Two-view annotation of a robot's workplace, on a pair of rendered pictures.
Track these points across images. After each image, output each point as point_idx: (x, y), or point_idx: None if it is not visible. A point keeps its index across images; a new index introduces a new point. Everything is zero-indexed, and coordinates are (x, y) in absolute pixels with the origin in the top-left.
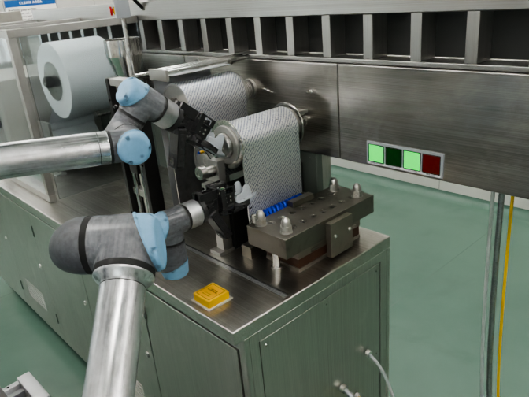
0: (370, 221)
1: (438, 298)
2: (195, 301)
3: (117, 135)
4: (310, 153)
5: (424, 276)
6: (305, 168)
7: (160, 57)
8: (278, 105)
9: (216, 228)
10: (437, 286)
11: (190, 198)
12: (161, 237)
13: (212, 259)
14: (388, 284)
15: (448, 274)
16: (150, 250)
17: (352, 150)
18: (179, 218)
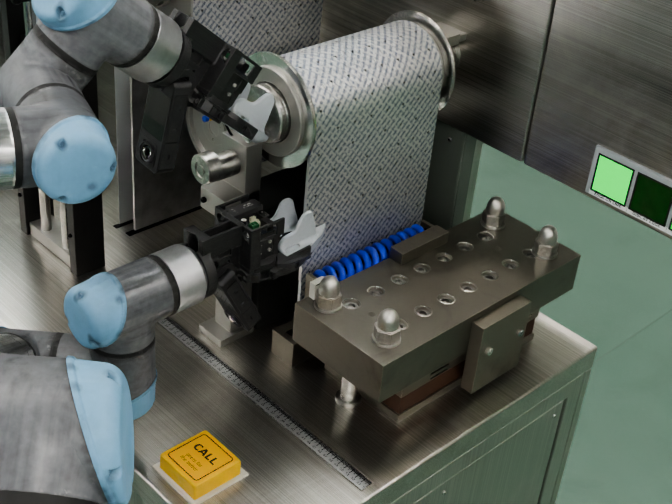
0: (512, 192)
1: (633, 398)
2: (163, 472)
3: (36, 129)
4: (453, 128)
5: (610, 342)
6: (433, 156)
7: None
8: (401, 14)
9: (225, 305)
10: (633, 368)
11: (158, 179)
12: (129, 420)
13: (201, 352)
14: (571, 438)
15: (659, 344)
16: (106, 476)
17: (555, 155)
18: (152, 296)
